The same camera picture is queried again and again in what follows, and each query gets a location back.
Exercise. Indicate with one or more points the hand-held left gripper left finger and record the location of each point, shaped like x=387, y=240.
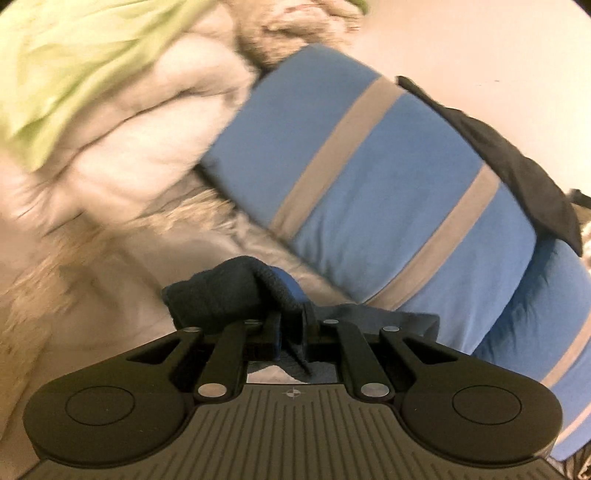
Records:
x=276, y=339

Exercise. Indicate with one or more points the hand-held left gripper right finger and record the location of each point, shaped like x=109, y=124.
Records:
x=309, y=334

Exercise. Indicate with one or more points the blue fleece jacket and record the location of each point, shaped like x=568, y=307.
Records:
x=221, y=286

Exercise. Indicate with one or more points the blue grey-striped pillow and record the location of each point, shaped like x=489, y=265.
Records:
x=392, y=184
x=554, y=323

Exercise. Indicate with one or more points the cream quilted comforter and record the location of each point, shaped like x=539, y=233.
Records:
x=152, y=138

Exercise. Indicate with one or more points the black garment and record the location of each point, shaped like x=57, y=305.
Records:
x=508, y=170

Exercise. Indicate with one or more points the beige lace blanket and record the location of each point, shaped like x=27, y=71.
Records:
x=295, y=23

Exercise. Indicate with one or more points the light green sheet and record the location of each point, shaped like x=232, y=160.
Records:
x=83, y=60

